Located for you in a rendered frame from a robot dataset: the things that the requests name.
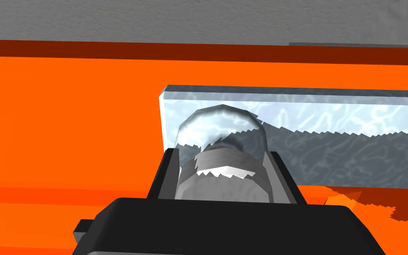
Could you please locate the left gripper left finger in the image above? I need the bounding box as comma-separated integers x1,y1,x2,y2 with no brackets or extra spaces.
147,148,180,200

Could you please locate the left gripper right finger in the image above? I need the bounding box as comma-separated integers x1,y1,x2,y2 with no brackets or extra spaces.
264,151,308,205

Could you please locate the silver round door knob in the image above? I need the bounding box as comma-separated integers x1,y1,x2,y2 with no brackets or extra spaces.
173,104,274,203

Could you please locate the silver rectangular plate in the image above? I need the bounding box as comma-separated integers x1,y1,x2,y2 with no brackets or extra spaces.
158,84,408,190

